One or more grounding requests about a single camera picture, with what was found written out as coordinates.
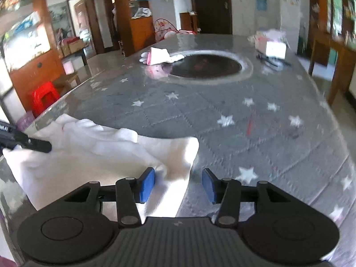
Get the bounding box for small wooden stool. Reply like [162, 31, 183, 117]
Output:
[53, 72, 81, 95]

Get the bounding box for grey star quilted mat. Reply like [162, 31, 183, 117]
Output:
[30, 34, 355, 266]

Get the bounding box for white sweatshirt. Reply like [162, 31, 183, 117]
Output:
[4, 114, 199, 219]

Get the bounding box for white tissue box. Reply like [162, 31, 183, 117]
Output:
[254, 29, 288, 60]

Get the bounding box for dark wooden door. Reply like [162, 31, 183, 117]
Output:
[192, 0, 232, 34]

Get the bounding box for white refrigerator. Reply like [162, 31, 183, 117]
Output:
[279, 0, 301, 54]

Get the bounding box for black round table inset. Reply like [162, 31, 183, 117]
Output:
[162, 49, 253, 86]

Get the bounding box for black scissors on table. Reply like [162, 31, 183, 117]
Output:
[256, 53, 292, 68]

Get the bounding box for pink polka dot play tent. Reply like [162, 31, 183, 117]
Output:
[154, 19, 195, 42]

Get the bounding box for red plastic stool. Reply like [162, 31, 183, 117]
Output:
[31, 81, 60, 117]

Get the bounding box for blue water dispenser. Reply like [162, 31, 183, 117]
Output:
[255, 0, 269, 30]

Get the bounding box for white pink glove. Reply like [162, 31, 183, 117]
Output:
[139, 47, 185, 66]

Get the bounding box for wooden display cabinet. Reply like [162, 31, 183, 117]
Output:
[115, 0, 155, 57]

